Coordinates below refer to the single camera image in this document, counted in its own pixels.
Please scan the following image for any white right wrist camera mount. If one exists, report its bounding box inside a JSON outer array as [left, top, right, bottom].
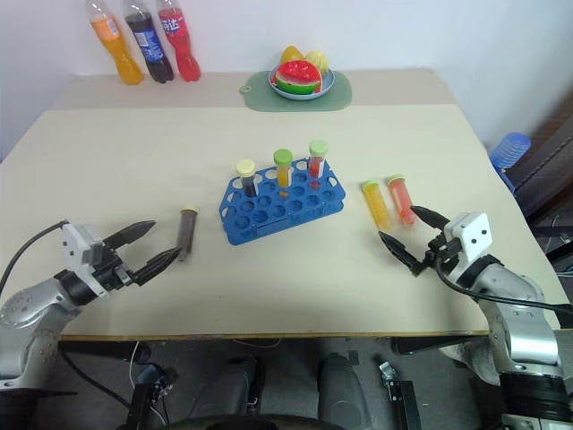
[[442, 211, 494, 272]]

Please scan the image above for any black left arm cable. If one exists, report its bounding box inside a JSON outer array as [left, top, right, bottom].
[[0, 219, 69, 293]]

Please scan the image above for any brown tube beige cap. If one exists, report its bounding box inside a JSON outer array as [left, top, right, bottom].
[[177, 204, 201, 262]]

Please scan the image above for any dark cola bottle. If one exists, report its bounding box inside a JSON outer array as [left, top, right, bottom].
[[121, 0, 175, 84]]

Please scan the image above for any light blue plate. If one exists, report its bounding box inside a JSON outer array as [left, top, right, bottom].
[[268, 66, 337, 102]]

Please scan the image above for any yellow tube orange cap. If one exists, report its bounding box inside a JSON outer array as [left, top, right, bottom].
[[362, 179, 396, 230]]

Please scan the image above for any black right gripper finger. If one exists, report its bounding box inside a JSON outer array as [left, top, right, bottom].
[[378, 230, 427, 274], [410, 205, 450, 235]]

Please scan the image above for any thin white cable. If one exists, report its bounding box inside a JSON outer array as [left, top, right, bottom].
[[128, 340, 150, 387]]

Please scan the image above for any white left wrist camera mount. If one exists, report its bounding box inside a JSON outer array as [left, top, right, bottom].
[[60, 219, 107, 280]]

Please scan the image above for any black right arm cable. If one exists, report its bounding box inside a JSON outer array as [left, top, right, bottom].
[[435, 261, 573, 312]]

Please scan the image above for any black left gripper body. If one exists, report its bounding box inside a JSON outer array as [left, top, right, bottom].
[[91, 244, 137, 295]]

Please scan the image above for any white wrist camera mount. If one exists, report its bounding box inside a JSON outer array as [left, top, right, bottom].
[[60, 219, 107, 280], [442, 211, 494, 272]]

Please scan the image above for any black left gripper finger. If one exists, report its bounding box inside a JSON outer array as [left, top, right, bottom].
[[103, 219, 158, 253], [132, 246, 182, 287]]

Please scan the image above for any black under-table beam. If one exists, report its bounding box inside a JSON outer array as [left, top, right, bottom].
[[390, 333, 490, 358]]

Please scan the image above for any toy watermelon slice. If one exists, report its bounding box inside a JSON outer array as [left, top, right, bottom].
[[273, 60, 325, 96]]

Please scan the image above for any orange-red tube green cap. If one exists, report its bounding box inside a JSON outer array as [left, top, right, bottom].
[[387, 174, 419, 227]]

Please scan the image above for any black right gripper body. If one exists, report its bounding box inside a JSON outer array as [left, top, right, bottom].
[[422, 231, 463, 271]]

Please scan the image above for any black caster bracket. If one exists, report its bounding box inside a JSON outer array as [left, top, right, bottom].
[[379, 359, 423, 430]]

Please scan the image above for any green silicone mat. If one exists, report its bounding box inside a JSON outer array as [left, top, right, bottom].
[[238, 70, 354, 114]]

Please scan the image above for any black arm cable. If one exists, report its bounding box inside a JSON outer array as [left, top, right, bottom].
[[435, 261, 573, 312], [0, 219, 69, 293]]

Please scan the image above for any pale yellow toy fruit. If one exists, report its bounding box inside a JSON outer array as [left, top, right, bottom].
[[304, 50, 332, 75]]

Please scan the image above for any red soda bottle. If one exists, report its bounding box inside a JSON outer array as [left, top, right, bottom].
[[156, 0, 202, 83]]

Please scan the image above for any dark rounded shape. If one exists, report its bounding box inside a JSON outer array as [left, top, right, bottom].
[[316, 352, 376, 429]]

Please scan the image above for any blue test tube rack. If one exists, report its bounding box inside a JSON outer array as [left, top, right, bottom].
[[218, 157, 347, 246]]

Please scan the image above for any yellow toy pepper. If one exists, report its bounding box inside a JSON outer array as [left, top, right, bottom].
[[280, 45, 307, 65]]

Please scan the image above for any red tube green cap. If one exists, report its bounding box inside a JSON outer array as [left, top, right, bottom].
[[307, 140, 329, 189]]

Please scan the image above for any dark tube pale yellow cap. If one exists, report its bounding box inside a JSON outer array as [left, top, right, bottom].
[[235, 159, 261, 199]]

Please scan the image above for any orange soda bottle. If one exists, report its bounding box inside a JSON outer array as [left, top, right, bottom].
[[85, 0, 146, 86]]

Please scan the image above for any orange tube green cap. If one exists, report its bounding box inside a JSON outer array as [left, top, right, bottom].
[[273, 149, 295, 198]]

